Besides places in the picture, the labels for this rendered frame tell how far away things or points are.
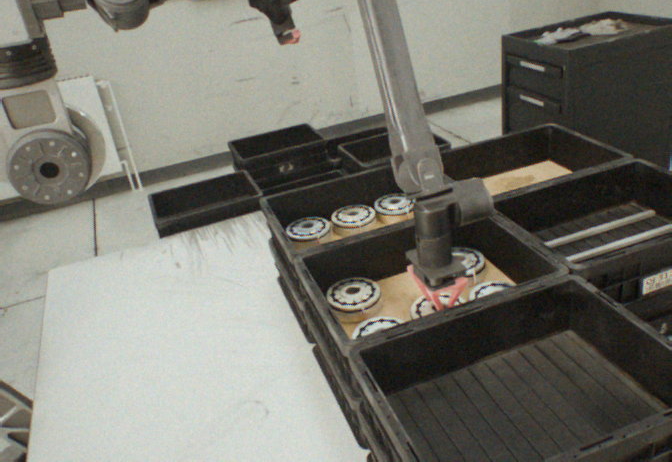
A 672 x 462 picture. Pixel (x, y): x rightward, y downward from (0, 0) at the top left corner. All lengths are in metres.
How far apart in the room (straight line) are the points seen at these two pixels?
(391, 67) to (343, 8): 3.39
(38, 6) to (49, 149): 0.35
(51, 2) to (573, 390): 0.92
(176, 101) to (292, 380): 3.14
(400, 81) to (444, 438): 0.54
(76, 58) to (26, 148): 2.87
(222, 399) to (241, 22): 3.22
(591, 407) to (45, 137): 1.01
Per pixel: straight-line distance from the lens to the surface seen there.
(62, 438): 1.30
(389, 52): 0.99
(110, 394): 1.35
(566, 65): 2.61
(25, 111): 1.28
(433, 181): 0.95
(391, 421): 0.80
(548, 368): 1.02
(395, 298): 1.17
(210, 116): 4.23
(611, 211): 1.48
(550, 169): 1.67
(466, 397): 0.97
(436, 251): 0.99
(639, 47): 2.83
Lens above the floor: 1.50
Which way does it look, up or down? 27 degrees down
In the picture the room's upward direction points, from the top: 8 degrees counter-clockwise
